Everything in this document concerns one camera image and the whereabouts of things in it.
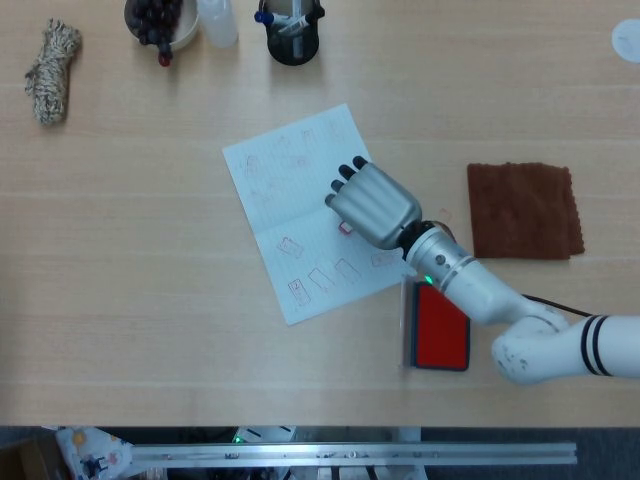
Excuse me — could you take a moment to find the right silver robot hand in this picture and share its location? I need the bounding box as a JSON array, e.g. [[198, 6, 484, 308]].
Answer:
[[324, 156, 424, 250]]

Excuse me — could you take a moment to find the brown cloth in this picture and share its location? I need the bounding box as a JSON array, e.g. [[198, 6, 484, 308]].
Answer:
[[466, 161, 587, 261]]

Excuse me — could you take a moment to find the white stamped paper sheet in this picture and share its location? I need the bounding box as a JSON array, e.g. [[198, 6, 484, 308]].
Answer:
[[221, 103, 416, 327]]

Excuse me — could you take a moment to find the red ink pad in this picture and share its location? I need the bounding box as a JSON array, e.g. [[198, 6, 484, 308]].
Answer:
[[413, 282, 472, 373]]

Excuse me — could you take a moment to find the black mesh pen holder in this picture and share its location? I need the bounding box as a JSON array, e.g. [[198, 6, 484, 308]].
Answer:
[[258, 0, 321, 66]]

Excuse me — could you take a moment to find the black cap marker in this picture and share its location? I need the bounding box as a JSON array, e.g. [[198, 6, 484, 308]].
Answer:
[[277, 12, 321, 34]]

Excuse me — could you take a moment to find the clear plastic squeeze bottle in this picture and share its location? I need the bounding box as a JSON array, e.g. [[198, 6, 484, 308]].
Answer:
[[196, 0, 240, 49]]

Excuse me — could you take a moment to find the white bowl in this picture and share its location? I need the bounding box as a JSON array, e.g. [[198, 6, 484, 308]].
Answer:
[[123, 0, 200, 51]]

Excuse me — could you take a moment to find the pile of dark cherries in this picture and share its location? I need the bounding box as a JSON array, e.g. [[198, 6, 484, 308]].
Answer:
[[127, 0, 184, 46]]

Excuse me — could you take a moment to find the white printed bag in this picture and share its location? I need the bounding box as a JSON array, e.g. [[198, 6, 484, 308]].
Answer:
[[53, 426, 135, 480]]

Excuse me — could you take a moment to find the brown cardboard box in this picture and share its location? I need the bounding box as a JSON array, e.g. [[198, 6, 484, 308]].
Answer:
[[0, 433, 64, 480]]

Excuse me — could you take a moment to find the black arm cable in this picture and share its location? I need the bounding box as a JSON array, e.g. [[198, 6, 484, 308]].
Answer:
[[519, 293, 596, 319]]

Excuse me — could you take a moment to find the aluminium rail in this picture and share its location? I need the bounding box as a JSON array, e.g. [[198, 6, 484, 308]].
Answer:
[[130, 441, 578, 467]]

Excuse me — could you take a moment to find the white round cable cover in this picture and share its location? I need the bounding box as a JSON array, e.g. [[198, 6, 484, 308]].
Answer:
[[611, 18, 640, 64]]

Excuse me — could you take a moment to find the beige black rope bundle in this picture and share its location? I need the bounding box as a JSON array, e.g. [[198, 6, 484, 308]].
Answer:
[[24, 18, 83, 125]]

